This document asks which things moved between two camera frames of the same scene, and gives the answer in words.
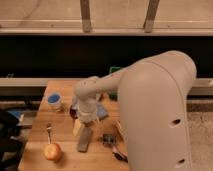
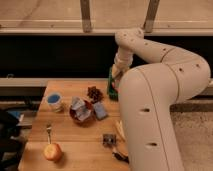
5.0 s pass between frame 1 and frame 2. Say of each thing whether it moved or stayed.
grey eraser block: moved
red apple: stayed
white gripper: moved
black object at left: stayed
